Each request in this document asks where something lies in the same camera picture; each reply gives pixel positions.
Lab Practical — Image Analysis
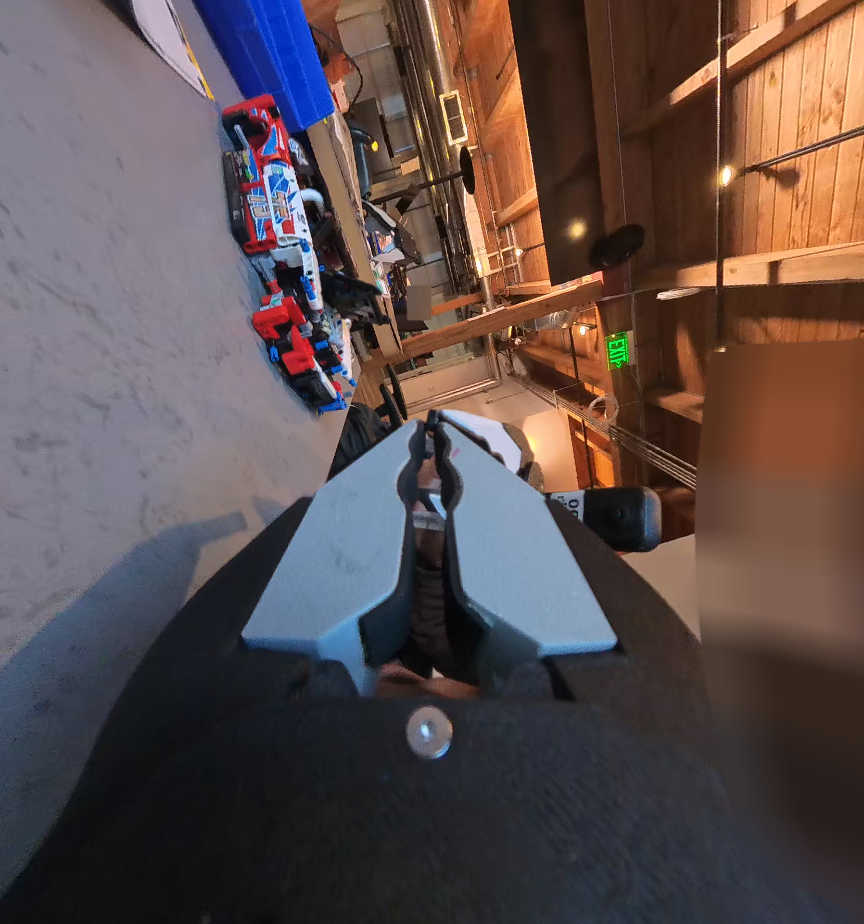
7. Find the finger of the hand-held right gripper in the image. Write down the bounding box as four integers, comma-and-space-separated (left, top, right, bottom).
435, 408, 527, 474

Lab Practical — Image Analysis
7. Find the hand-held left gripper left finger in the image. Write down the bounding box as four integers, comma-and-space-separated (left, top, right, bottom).
241, 420, 429, 695

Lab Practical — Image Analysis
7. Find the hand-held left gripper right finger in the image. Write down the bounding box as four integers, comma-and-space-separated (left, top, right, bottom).
434, 421, 619, 690

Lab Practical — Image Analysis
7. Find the grey desk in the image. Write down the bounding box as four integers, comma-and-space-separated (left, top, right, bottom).
0, 0, 375, 924

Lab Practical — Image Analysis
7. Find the black office chair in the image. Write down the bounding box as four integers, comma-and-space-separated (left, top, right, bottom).
327, 364, 407, 481

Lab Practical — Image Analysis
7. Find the black round ceiling fixture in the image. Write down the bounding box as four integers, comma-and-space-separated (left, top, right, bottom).
589, 222, 647, 270

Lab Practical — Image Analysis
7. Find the wooden work table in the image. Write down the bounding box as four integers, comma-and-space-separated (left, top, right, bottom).
308, 115, 406, 376

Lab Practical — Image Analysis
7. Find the red white toy car model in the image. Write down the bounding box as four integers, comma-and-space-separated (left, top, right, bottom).
221, 94, 354, 416

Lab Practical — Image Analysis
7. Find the blue plastic bin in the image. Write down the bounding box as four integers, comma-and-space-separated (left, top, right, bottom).
192, 0, 336, 135

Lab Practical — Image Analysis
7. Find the wooden support post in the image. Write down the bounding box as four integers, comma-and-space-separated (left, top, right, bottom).
396, 280, 606, 362

